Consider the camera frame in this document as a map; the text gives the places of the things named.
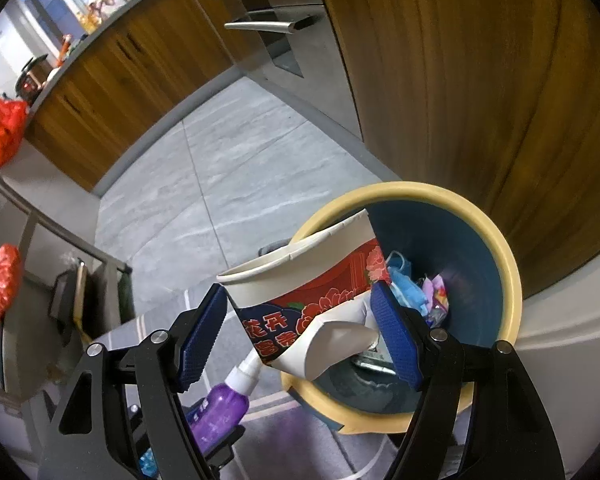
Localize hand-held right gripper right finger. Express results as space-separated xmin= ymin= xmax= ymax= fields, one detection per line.
xmin=369 ymin=281 xmax=566 ymax=480

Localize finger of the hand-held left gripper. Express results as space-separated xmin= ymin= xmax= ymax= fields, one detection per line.
xmin=200 ymin=422 xmax=246 ymax=471

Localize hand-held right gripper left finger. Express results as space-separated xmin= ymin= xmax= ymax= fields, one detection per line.
xmin=37 ymin=282 xmax=241 ymax=480

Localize purple spray bottle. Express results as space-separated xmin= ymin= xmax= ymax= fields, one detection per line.
xmin=187 ymin=347 xmax=263 ymax=453

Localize blue face mask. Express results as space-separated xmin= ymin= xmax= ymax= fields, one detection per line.
xmin=385 ymin=251 xmax=431 ymax=318

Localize pink snack packet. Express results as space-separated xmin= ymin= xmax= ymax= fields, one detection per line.
xmin=420 ymin=274 xmax=452 ymax=326

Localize blue bin with yellow rim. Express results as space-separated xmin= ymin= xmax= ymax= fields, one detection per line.
xmin=257 ymin=181 xmax=523 ymax=436

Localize red printed paper cup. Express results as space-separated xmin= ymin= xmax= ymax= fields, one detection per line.
xmin=216 ymin=208 xmax=393 ymax=381

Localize grey floor mat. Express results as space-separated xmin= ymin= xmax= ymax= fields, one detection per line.
xmin=80 ymin=285 xmax=476 ymax=480

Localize dark green cloth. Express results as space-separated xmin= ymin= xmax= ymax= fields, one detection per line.
xmin=117 ymin=270 xmax=135 ymax=323

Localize black box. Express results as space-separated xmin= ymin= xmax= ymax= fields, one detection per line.
xmin=47 ymin=257 xmax=88 ymax=333

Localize metal rack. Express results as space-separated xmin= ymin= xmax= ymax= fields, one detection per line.
xmin=0 ymin=162 xmax=133 ymax=401

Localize tall wooden cabinet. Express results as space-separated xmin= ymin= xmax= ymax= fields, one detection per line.
xmin=307 ymin=0 xmax=600 ymax=301

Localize wooden kitchen cabinet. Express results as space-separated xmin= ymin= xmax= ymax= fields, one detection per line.
xmin=25 ymin=0 xmax=251 ymax=192

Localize steel oven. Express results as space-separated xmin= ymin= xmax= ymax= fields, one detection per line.
xmin=182 ymin=0 xmax=363 ymax=138

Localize black rice cooker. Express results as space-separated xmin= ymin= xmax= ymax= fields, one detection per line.
xmin=14 ymin=54 xmax=56 ymax=103

